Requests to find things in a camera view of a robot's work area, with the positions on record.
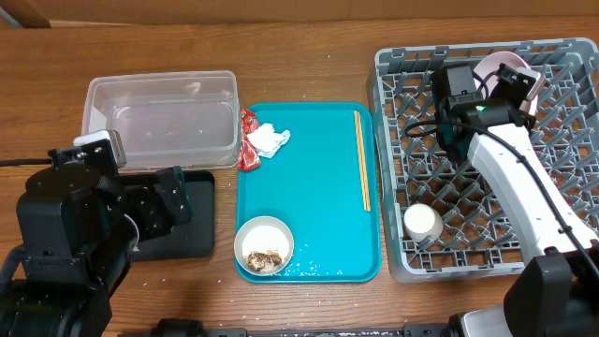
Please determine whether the red snack wrapper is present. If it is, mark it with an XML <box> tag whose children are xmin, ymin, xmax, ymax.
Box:
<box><xmin>238</xmin><ymin>110</ymin><xmax>261</xmax><ymax>172</ymax></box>

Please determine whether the white tissue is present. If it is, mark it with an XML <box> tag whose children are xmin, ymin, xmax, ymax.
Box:
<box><xmin>247</xmin><ymin>124</ymin><xmax>291</xmax><ymax>158</ymax></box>

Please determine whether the grey bowl with food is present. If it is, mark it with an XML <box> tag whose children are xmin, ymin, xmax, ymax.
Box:
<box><xmin>233</xmin><ymin>216</ymin><xmax>295</xmax><ymax>279</ymax></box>

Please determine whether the wooden chopstick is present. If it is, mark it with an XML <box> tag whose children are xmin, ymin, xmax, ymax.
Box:
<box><xmin>353</xmin><ymin>110</ymin><xmax>370</xmax><ymax>212</ymax></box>
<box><xmin>356</xmin><ymin>110</ymin><xmax>373</xmax><ymax>212</ymax></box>

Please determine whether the white cup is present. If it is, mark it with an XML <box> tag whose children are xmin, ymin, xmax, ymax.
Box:
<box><xmin>403</xmin><ymin>203</ymin><xmax>444</xmax><ymax>242</ymax></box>

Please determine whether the pink bowl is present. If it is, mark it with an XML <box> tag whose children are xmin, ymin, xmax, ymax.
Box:
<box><xmin>474</xmin><ymin>51</ymin><xmax>543</xmax><ymax>116</ymax></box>

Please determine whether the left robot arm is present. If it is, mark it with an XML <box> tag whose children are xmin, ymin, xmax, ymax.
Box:
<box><xmin>1</xmin><ymin>164</ymin><xmax>193</xmax><ymax>336</ymax></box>

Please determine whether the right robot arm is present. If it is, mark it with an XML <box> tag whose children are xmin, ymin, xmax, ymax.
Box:
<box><xmin>431</xmin><ymin>64</ymin><xmax>598</xmax><ymax>336</ymax></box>

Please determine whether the grey dishwasher rack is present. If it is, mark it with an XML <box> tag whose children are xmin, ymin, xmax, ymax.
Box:
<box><xmin>368</xmin><ymin>38</ymin><xmax>598</xmax><ymax>283</ymax></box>

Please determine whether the black plastic tray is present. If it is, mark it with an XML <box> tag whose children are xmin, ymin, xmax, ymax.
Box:
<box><xmin>133</xmin><ymin>171</ymin><xmax>215</xmax><ymax>261</ymax></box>

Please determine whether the clear plastic bin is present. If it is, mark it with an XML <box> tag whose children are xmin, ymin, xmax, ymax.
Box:
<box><xmin>81</xmin><ymin>70</ymin><xmax>241</xmax><ymax>172</ymax></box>

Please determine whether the teal serving tray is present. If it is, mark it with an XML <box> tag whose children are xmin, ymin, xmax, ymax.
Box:
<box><xmin>236</xmin><ymin>102</ymin><xmax>382</xmax><ymax>284</ymax></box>

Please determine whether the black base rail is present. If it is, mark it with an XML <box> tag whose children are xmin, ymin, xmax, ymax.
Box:
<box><xmin>118</xmin><ymin>319</ymin><xmax>460</xmax><ymax>337</ymax></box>

